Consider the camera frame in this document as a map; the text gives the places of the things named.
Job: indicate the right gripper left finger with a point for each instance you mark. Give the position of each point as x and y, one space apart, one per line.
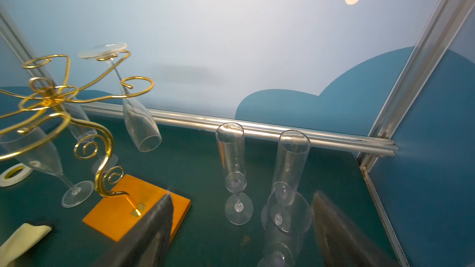
147 243

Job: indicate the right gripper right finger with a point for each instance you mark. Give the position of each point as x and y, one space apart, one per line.
341 242

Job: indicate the left aluminium frame post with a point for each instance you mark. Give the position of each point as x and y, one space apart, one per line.
14 38

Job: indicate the yellow black work glove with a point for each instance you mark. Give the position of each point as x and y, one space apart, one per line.
22 240

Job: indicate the gold wire glass rack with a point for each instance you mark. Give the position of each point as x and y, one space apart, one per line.
126 200

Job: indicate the right aluminium frame post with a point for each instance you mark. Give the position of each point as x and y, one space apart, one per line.
440 31

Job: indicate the white tape roll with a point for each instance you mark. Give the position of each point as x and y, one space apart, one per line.
15 174

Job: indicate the aluminium frame post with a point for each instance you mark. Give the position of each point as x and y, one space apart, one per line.
440 31
14 38

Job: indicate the clear flute glass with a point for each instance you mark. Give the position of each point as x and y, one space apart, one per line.
79 132
239 207
140 124
292 154
45 159
289 218

